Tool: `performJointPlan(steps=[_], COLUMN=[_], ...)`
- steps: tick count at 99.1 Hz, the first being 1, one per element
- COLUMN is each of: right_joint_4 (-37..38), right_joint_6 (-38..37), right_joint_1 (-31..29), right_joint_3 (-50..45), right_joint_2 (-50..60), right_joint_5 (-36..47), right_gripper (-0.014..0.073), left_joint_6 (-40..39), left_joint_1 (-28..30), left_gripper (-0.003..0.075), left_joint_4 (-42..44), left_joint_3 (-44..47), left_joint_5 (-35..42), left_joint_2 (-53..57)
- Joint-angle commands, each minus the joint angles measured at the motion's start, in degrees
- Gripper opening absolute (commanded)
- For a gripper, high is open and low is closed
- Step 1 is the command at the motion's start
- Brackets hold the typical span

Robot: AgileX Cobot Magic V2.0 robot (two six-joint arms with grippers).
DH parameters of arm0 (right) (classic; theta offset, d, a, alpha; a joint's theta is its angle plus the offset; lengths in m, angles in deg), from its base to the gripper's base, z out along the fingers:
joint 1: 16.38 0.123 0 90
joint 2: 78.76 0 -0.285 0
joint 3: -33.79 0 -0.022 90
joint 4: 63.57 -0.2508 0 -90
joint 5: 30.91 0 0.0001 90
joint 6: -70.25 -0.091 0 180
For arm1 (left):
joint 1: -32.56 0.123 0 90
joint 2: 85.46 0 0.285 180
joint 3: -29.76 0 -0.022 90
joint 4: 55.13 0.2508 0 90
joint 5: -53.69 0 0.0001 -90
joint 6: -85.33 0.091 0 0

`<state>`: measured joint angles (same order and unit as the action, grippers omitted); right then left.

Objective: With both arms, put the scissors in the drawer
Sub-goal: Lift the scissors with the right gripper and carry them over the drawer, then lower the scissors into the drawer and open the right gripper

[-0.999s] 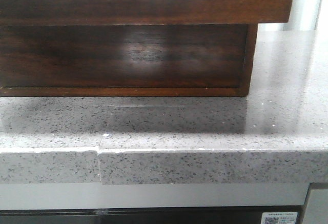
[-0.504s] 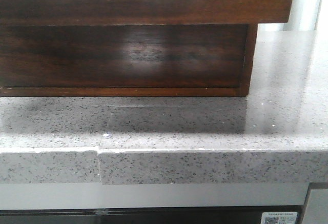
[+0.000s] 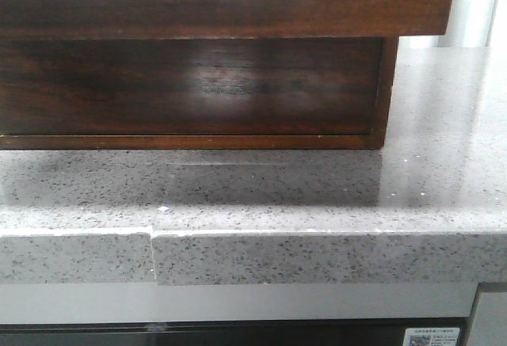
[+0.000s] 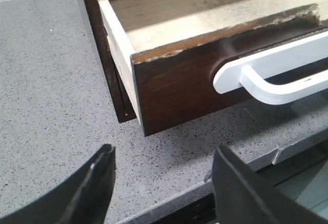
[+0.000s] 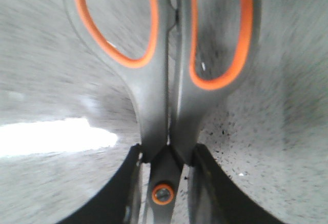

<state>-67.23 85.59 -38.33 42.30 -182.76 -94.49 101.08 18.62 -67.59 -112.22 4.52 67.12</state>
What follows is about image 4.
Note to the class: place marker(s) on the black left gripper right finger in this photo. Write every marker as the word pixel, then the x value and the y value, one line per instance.
pixel 241 196

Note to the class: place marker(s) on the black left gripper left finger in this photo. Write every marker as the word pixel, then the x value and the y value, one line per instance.
pixel 84 197

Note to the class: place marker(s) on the wooden drawer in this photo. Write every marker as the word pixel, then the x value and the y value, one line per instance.
pixel 166 51

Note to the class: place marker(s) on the dark wooden drawer cabinet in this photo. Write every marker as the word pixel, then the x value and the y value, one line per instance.
pixel 121 102

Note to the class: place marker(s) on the white drawer handle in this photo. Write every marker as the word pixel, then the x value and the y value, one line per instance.
pixel 251 72

